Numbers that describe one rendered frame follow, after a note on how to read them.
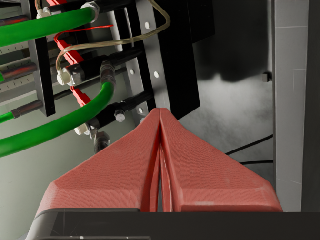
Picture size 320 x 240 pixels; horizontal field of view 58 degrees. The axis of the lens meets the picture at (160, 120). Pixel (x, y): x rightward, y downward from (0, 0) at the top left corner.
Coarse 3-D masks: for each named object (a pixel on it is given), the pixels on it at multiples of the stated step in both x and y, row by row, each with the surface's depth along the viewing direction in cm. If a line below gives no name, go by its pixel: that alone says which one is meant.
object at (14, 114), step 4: (8, 112) 55; (12, 112) 55; (16, 112) 55; (0, 116) 54; (4, 116) 54; (8, 116) 55; (12, 116) 55; (16, 116) 55; (0, 120) 54; (4, 120) 54
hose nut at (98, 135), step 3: (99, 132) 40; (102, 132) 40; (105, 132) 40; (96, 135) 40; (99, 135) 39; (102, 135) 39; (105, 135) 40; (108, 135) 41; (96, 138) 39; (105, 138) 39; (108, 138) 40; (108, 141) 40
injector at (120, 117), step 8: (136, 96) 50; (144, 96) 51; (152, 96) 52; (112, 104) 47; (120, 104) 48; (128, 104) 48; (136, 104) 50; (104, 112) 45; (112, 112) 46; (120, 112) 45; (96, 120) 44; (104, 120) 45; (112, 120) 46; (120, 120) 45; (88, 128) 43
